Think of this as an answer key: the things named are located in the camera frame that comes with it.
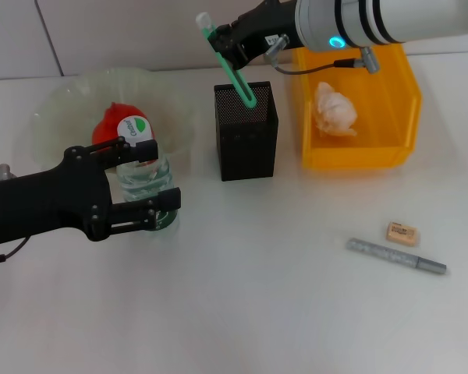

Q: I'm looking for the red-orange toy orange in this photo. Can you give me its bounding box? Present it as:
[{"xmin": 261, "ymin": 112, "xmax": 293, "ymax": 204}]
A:
[{"xmin": 92, "ymin": 101, "xmax": 159, "ymax": 168}]

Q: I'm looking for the green utility knife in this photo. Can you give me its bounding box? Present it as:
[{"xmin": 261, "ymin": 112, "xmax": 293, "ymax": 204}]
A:
[{"xmin": 195, "ymin": 12, "xmax": 257, "ymax": 111}]

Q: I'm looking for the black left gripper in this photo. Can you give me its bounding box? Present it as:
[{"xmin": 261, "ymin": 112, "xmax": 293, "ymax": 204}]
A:
[{"xmin": 0, "ymin": 138, "xmax": 159, "ymax": 247}]

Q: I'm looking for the black mesh pen holder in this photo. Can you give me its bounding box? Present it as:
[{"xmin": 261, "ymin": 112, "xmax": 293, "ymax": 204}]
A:
[{"xmin": 213, "ymin": 80, "xmax": 279, "ymax": 182}]

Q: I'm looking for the right gripper cable with plug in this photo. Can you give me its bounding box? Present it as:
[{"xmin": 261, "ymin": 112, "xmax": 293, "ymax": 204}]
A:
[{"xmin": 263, "ymin": 33, "xmax": 382, "ymax": 76}]

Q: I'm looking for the yellow plastic bin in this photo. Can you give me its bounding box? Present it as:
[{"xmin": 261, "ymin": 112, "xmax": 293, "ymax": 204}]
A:
[{"xmin": 291, "ymin": 41, "xmax": 423, "ymax": 171}]

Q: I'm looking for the pale green glass fruit plate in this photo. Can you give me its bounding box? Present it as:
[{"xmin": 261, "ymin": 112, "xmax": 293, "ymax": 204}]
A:
[{"xmin": 30, "ymin": 68, "xmax": 197, "ymax": 168}]

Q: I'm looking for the white paper ball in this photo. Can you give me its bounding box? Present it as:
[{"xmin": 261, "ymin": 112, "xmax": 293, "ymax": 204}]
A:
[{"xmin": 314, "ymin": 81, "xmax": 359, "ymax": 138}]

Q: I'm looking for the left gripper cable with plug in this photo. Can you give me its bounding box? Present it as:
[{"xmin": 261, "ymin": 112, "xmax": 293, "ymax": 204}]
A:
[{"xmin": 0, "ymin": 163, "xmax": 31, "ymax": 269}]

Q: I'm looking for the beige eraser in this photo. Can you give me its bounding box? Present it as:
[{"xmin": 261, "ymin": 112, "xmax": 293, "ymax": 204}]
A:
[{"xmin": 385, "ymin": 221, "xmax": 418, "ymax": 247}]

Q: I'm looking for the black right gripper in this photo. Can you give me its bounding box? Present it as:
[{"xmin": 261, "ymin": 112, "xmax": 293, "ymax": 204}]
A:
[{"xmin": 211, "ymin": 0, "xmax": 304, "ymax": 72}]

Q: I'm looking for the grey marker pen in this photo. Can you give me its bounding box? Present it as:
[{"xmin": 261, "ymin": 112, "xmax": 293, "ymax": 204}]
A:
[{"xmin": 346, "ymin": 237, "xmax": 448, "ymax": 276}]

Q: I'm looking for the clear green-label water bottle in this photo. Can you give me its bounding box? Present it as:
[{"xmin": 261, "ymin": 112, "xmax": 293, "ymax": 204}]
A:
[{"xmin": 115, "ymin": 115, "xmax": 179, "ymax": 232}]

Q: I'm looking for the gripper cable with plug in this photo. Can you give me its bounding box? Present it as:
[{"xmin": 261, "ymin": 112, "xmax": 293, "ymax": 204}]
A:
[
  {"xmin": 0, "ymin": 163, "xmax": 31, "ymax": 269},
  {"xmin": 263, "ymin": 33, "xmax": 382, "ymax": 76}
]

